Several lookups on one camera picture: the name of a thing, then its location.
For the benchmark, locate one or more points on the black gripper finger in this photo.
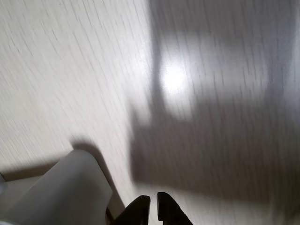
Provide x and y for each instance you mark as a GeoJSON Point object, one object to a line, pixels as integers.
{"type": "Point", "coordinates": [169, 209]}
{"type": "Point", "coordinates": [137, 212]}

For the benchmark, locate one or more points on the white plastic drawer unit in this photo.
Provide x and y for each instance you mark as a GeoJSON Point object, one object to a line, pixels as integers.
{"type": "Point", "coordinates": [58, 189]}

